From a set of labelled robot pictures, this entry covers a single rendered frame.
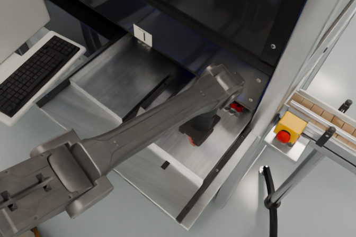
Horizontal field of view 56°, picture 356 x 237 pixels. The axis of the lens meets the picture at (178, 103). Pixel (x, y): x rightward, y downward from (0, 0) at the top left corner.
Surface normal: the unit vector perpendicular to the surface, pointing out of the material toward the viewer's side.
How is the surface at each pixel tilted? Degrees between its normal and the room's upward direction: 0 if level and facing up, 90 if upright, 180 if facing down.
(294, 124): 0
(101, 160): 22
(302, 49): 90
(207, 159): 0
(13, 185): 29
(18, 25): 90
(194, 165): 0
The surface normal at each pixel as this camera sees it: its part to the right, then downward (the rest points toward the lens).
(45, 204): 0.50, -0.55
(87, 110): 0.04, -0.54
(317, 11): -0.62, 0.65
